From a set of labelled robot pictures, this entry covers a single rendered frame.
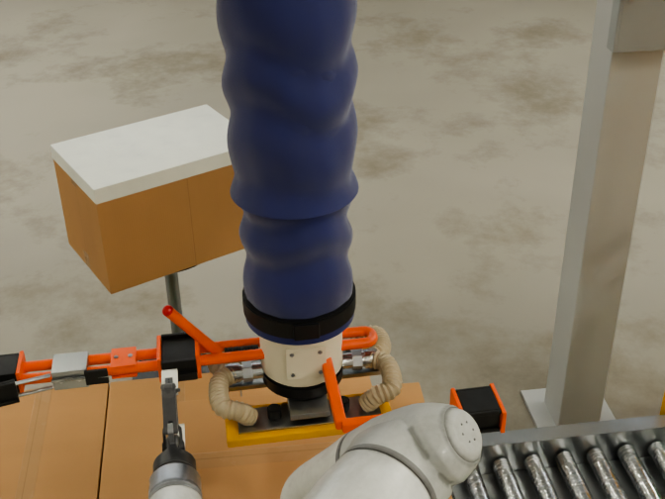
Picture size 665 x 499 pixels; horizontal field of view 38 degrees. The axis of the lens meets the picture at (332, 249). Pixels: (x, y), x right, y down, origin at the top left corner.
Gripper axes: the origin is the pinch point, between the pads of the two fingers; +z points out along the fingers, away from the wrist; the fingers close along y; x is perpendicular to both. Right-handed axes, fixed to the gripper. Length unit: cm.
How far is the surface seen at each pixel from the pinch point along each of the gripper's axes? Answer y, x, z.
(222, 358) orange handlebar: -0.5, 10.0, 11.1
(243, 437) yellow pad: 11.1, 12.8, 0.2
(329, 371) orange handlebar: -1.1, 30.5, 2.7
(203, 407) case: 29.2, 4.5, 31.7
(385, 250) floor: 124, 92, 241
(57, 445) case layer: 69, -38, 69
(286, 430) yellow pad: 11.0, 21.4, 0.8
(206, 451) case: 29.2, 4.6, 16.7
